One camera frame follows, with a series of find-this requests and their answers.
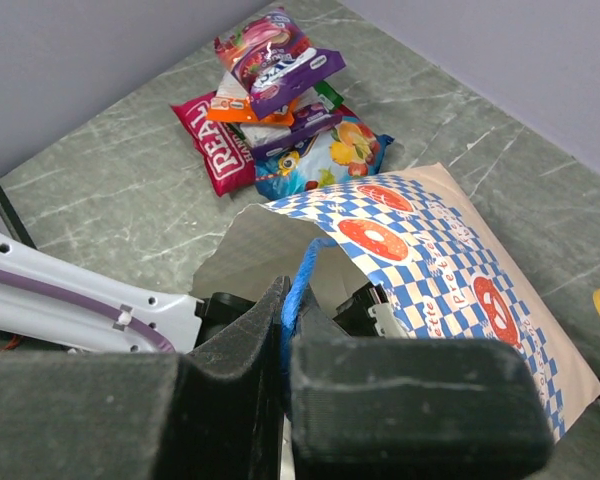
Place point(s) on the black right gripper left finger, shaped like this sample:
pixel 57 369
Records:
pixel 211 414

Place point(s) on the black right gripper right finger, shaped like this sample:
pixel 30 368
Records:
pixel 377 408

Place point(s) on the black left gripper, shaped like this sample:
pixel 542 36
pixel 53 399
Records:
pixel 366 313

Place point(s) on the red REAL chips bag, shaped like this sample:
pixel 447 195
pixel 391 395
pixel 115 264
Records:
pixel 228 161

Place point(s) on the blue checkered paper bag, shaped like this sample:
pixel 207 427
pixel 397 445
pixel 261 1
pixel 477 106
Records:
pixel 416 235

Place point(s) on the blue candy snack bag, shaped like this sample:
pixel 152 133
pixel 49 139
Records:
pixel 348 150

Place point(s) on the orange snack bag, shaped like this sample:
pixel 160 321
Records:
pixel 231 104

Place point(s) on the purple candy snack bag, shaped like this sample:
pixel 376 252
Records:
pixel 310 119

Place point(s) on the green chips snack bag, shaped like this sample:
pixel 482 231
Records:
pixel 328 96

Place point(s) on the purple FOXS candy bag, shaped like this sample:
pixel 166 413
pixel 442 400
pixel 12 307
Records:
pixel 275 61

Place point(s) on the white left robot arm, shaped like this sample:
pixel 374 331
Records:
pixel 57 302

